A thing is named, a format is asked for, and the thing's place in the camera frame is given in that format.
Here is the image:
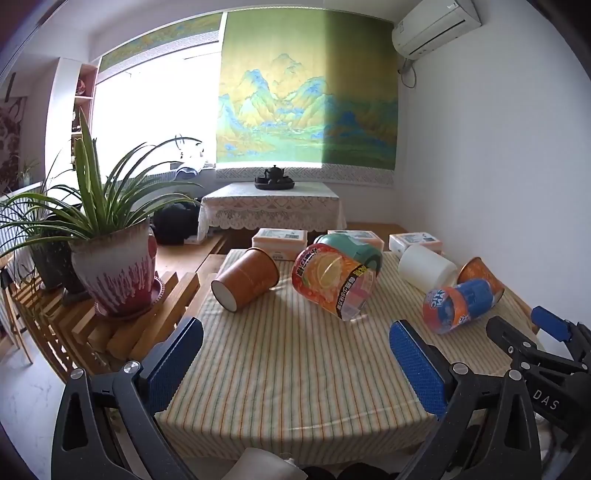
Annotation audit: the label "white paper cup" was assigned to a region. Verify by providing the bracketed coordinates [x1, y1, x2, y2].
[397, 244, 458, 294]

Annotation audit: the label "brown paper cup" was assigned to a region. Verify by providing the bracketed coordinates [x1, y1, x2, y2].
[211, 247, 280, 311]

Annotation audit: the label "white tissue packet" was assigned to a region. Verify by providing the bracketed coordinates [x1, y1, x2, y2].
[389, 232, 444, 256]

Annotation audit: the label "striped tablecloth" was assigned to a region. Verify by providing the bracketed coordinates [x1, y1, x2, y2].
[154, 248, 546, 462]

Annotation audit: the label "black teapot set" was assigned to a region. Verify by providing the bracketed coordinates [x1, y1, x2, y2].
[254, 164, 296, 191]

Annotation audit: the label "light grey cloth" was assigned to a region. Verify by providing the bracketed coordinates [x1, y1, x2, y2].
[231, 446, 308, 480]

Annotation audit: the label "landscape painting curtain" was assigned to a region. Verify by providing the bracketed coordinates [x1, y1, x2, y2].
[214, 10, 400, 188]

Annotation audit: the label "air conditioner cable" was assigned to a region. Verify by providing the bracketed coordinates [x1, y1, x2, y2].
[398, 55, 419, 89]

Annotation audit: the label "orange tissue packet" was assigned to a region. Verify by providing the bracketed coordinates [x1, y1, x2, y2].
[327, 229, 385, 253]
[252, 227, 308, 260]

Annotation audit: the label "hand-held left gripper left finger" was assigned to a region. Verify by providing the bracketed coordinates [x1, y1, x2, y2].
[51, 316, 205, 480]

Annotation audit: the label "orange paper cup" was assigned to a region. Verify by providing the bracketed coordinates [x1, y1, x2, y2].
[457, 257, 506, 305]

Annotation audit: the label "table with lace cloth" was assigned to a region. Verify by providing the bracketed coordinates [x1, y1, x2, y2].
[197, 182, 347, 241]

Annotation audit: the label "blue and white cloth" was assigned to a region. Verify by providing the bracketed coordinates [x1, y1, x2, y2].
[176, 158, 217, 180]

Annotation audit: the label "wooden slatted plant stand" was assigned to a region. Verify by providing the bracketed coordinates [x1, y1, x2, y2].
[9, 270, 201, 377]

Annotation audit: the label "orange and blue printed cup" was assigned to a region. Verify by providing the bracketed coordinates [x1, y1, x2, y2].
[422, 279, 495, 335]

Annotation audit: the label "dark patterned wall hanging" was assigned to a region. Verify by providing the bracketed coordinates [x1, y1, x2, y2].
[0, 74, 25, 195]

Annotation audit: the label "black bag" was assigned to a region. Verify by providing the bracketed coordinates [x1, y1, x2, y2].
[151, 203, 202, 246]

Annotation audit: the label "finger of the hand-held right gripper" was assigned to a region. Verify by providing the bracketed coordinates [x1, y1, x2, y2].
[486, 316, 583, 376]
[530, 305, 591, 366]

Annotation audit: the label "white bookshelf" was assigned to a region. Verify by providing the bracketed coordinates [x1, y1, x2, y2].
[45, 57, 100, 185]

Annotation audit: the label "white air conditioner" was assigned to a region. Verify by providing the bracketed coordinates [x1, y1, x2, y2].
[392, 0, 482, 58]

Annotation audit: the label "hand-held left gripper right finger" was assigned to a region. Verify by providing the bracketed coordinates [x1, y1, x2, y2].
[389, 319, 542, 480]

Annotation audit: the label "green plastic cup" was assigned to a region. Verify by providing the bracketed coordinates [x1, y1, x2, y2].
[313, 233, 383, 279]

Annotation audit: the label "plant in dark pot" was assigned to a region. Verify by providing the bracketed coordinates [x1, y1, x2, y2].
[0, 152, 88, 296]

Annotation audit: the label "plant in white red pot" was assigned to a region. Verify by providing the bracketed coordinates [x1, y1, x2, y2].
[0, 106, 206, 320]

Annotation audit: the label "orange printed noodle cup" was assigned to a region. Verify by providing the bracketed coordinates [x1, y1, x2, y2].
[292, 243, 376, 321]

